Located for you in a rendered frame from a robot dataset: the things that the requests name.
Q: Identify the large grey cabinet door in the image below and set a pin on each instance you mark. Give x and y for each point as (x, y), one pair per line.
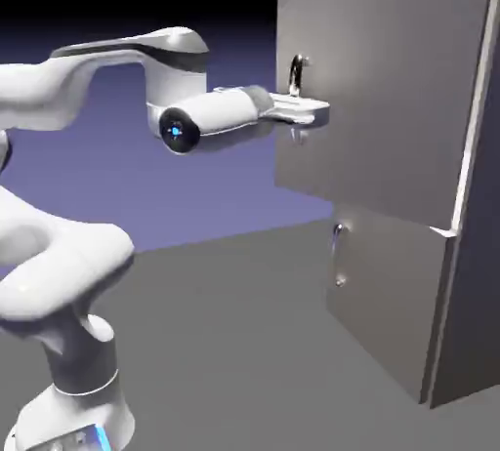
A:
(390, 107)

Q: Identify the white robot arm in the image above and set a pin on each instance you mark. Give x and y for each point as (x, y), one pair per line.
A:
(47, 271)

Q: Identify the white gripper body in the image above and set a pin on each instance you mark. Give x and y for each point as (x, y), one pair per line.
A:
(302, 108)

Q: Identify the grey cabinet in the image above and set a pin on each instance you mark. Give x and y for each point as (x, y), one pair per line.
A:
(474, 224)

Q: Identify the small grey cabinet door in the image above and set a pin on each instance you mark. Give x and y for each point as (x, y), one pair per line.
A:
(386, 302)

